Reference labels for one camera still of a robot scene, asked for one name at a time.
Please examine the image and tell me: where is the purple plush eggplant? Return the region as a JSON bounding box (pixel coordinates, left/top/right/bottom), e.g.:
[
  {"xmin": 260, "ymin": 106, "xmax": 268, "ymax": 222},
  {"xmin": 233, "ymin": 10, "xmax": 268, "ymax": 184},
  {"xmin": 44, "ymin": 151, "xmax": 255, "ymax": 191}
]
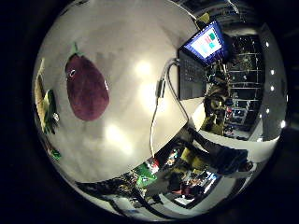
[{"xmin": 64, "ymin": 41, "xmax": 110, "ymax": 122}]

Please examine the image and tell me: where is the plush corn cob toy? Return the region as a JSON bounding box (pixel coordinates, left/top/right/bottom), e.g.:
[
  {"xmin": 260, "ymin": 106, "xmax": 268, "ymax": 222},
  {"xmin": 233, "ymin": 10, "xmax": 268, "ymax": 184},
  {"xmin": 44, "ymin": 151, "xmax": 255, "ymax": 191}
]
[{"xmin": 33, "ymin": 57, "xmax": 60, "ymax": 135}]

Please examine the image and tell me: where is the open black laptop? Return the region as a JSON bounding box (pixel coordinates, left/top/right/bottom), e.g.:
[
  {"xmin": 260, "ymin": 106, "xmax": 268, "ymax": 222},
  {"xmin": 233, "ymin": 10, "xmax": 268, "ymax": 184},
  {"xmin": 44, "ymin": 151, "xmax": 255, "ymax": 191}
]
[{"xmin": 178, "ymin": 20, "xmax": 230, "ymax": 101}]

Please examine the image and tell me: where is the green bag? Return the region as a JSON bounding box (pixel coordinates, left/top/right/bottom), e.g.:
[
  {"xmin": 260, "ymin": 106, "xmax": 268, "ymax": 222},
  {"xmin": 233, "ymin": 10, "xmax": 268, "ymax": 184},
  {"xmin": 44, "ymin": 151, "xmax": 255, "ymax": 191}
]
[{"xmin": 134, "ymin": 162, "xmax": 158, "ymax": 189}]

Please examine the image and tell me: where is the yellow-green chair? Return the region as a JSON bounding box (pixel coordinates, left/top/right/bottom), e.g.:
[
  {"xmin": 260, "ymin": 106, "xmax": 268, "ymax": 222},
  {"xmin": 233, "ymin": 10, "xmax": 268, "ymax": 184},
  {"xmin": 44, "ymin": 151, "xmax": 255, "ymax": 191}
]
[{"xmin": 180, "ymin": 147, "xmax": 208, "ymax": 172}]

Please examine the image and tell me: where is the person in dark clothes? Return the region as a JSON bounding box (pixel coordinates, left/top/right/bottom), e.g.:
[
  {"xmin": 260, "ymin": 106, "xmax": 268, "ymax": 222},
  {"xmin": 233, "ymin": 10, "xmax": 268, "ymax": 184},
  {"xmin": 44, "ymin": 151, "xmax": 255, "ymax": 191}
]
[{"xmin": 186, "ymin": 125, "xmax": 258, "ymax": 180}]

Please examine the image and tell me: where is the dark storage shelving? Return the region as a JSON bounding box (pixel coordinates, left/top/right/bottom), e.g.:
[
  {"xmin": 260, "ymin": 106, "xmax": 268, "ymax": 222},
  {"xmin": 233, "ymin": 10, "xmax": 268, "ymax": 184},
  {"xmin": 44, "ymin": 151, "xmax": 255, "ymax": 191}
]
[{"xmin": 223, "ymin": 34, "xmax": 265, "ymax": 138}]

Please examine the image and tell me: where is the small yellow object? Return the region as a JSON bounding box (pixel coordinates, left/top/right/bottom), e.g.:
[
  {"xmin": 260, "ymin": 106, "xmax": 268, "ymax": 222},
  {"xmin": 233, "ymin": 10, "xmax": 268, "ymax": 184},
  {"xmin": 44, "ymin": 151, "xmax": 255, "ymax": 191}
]
[{"xmin": 195, "ymin": 12, "xmax": 211, "ymax": 24}]

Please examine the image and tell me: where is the white cable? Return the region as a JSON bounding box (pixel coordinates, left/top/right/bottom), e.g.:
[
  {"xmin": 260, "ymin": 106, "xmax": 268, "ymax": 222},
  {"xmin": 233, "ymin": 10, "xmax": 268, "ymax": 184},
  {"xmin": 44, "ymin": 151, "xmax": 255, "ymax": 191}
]
[{"xmin": 149, "ymin": 59, "xmax": 180, "ymax": 158}]

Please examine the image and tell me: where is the black cable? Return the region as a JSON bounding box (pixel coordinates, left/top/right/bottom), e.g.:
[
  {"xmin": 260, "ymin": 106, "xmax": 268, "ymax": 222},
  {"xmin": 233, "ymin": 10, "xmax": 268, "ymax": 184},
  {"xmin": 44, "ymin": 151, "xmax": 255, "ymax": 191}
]
[{"xmin": 166, "ymin": 62, "xmax": 191, "ymax": 125}]

